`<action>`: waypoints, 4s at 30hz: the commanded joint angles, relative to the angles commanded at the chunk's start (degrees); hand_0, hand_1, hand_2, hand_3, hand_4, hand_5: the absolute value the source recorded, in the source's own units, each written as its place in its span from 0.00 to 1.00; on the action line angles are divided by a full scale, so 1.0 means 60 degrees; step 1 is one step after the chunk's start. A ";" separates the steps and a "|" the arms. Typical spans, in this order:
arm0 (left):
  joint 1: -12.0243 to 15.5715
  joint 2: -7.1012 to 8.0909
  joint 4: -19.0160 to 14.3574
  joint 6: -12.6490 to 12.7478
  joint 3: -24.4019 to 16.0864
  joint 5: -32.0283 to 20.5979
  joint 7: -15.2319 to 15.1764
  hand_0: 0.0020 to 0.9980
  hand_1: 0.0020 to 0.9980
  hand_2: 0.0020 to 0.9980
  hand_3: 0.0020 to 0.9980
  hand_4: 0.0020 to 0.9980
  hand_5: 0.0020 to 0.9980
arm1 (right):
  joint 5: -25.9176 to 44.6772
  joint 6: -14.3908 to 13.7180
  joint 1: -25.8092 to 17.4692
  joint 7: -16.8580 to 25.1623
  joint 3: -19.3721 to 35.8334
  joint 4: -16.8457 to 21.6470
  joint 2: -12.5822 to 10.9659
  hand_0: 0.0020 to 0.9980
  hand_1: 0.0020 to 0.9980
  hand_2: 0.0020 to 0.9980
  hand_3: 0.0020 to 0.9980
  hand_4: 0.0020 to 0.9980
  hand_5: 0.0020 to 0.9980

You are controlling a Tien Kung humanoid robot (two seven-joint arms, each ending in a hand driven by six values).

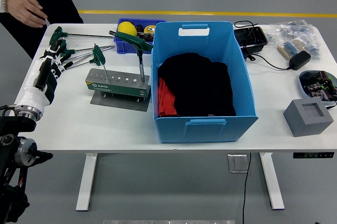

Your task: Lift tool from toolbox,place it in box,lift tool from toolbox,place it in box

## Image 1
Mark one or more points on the white table leg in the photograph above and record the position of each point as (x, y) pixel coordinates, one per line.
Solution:
(272, 182)
(87, 182)

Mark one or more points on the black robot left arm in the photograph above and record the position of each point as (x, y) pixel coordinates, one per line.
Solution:
(10, 126)

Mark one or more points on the pale blue dish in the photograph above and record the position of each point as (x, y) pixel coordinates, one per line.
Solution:
(302, 90)

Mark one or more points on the black cloth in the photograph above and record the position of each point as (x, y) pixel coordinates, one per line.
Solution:
(197, 84)

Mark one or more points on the person's right hand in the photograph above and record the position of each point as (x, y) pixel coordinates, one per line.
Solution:
(23, 8)

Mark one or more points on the black table control panel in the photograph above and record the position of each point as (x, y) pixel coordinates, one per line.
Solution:
(313, 155)

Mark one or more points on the person's right forearm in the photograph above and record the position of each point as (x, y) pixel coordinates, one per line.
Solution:
(2, 0)

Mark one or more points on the grey block with square recess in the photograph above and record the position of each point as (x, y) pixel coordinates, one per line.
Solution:
(305, 124)

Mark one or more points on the black plastic tray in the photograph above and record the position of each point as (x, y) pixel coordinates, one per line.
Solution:
(259, 37)

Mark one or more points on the resistor tape strip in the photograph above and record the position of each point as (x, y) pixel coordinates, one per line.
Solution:
(289, 49)

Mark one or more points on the yellow tape measure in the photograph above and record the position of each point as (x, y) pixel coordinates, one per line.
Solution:
(150, 29)

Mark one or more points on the black power adapter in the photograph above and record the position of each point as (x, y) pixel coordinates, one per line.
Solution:
(300, 60)

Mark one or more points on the dark round object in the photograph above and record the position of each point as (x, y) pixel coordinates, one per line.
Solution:
(139, 28)

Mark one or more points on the blue folding storage box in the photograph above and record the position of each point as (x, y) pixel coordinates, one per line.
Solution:
(205, 129)

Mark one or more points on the small blue plastic bin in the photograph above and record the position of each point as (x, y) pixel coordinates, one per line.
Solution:
(123, 48)

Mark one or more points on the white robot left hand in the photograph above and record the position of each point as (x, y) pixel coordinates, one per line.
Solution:
(37, 95)

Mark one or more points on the pile of electronic parts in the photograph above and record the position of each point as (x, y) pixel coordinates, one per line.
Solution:
(319, 86)

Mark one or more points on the yellow lemon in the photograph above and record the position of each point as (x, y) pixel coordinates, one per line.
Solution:
(126, 29)

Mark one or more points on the green metal tool holder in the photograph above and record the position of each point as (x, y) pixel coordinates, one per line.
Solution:
(116, 87)

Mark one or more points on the metal floor socket plate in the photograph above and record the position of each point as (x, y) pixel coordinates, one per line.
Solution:
(237, 164)

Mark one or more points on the clear bags of blue parts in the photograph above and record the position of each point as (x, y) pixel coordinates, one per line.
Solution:
(292, 30)

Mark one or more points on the person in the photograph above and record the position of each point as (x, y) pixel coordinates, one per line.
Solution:
(52, 3)

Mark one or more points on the red cloth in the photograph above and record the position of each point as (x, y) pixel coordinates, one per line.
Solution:
(166, 97)

